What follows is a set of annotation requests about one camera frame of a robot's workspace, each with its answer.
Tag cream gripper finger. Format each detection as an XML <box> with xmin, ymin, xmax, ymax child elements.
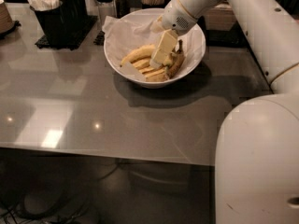
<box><xmin>150</xmin><ymin>16</ymin><xmax>164</xmax><ymax>33</ymax></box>
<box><xmin>149</xmin><ymin>29</ymin><xmax>178</xmax><ymax>69</ymax></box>

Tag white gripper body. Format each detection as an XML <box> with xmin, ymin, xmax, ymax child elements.
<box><xmin>162</xmin><ymin>0</ymin><xmax>197</xmax><ymax>35</ymax></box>

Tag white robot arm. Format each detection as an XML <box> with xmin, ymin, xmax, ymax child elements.
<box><xmin>157</xmin><ymin>0</ymin><xmax>299</xmax><ymax>224</ymax></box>

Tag white ceramic bowl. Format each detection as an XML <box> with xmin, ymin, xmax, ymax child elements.
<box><xmin>103</xmin><ymin>7</ymin><xmax>207</xmax><ymax>90</ymax></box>

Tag yellow banana bunch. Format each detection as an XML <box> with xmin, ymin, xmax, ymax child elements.
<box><xmin>133</xmin><ymin>40</ymin><xmax>185</xmax><ymax>82</ymax></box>

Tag white paper bowl liner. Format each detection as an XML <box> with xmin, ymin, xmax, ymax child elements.
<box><xmin>102</xmin><ymin>8</ymin><xmax>204</xmax><ymax>79</ymax></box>

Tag pepper grinder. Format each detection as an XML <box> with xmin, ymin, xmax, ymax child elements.
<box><xmin>112</xmin><ymin>0</ymin><xmax>131</xmax><ymax>19</ymax></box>

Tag small black mat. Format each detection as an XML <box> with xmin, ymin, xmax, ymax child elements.
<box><xmin>93</xmin><ymin>31</ymin><xmax>105</xmax><ymax>46</ymax></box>

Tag salt shaker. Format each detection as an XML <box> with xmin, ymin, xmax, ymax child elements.
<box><xmin>96</xmin><ymin>0</ymin><xmax>115</xmax><ymax>25</ymax></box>

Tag black rubber mat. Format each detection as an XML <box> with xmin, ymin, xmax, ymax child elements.
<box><xmin>35</xmin><ymin>15</ymin><xmax>97</xmax><ymax>50</ymax></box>

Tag black cutlery holder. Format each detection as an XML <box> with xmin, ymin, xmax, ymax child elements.
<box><xmin>30</xmin><ymin>0</ymin><xmax>89</xmax><ymax>47</ymax></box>

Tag black floor cables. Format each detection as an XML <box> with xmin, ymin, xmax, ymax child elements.
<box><xmin>0</xmin><ymin>159</ymin><xmax>125</xmax><ymax>224</ymax></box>

